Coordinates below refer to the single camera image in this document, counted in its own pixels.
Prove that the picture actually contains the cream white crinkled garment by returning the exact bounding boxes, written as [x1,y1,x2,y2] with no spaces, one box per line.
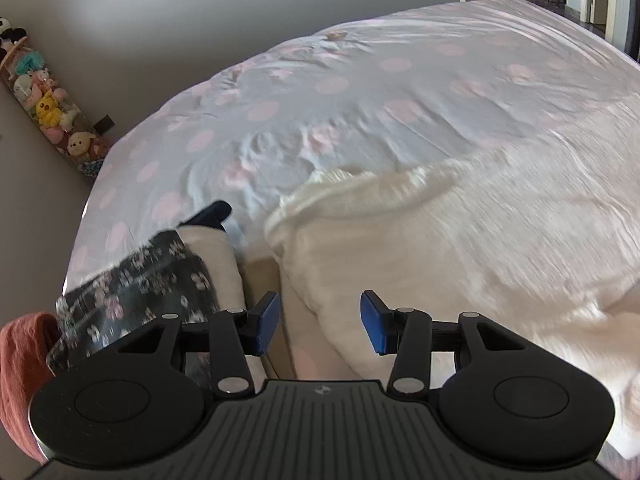
[264,100,640,466]

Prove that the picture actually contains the column of plush toys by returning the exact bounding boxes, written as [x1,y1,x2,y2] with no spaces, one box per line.
[0,16,112,182]

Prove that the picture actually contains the navy blue garment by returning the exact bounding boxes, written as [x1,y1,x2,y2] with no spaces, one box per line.
[181,201,234,234]

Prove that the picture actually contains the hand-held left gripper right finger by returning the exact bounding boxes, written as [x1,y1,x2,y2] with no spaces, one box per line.
[360,290,527,397]

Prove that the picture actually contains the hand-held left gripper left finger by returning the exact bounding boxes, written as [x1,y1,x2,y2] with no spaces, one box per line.
[116,291,282,397]

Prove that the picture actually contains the red towel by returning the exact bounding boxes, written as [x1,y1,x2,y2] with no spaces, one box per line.
[0,312,62,464]

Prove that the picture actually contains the bed with pink dotted sheet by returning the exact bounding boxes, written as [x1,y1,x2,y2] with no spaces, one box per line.
[62,0,640,466]

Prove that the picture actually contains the dark floral garment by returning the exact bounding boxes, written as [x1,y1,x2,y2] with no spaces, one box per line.
[47,230,222,376]

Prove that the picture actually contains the beige folded garment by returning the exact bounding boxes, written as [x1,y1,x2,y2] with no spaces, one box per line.
[177,225,247,322]

